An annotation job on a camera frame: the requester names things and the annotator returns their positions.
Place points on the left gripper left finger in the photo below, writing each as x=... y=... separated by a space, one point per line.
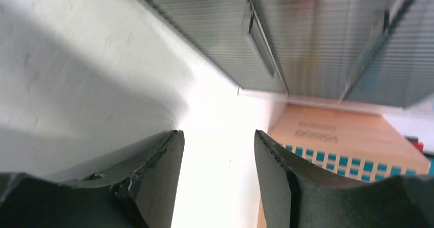
x=137 y=192

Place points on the red folder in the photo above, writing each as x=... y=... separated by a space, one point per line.
x=415 y=142

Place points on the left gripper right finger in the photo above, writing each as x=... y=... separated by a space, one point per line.
x=298 y=193

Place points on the clear grey drawer organizer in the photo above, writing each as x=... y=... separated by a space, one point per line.
x=369 y=51

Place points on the peach plastic file rack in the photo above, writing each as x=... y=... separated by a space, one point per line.
x=359 y=135

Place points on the teal folder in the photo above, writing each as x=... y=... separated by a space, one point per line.
x=354 y=168

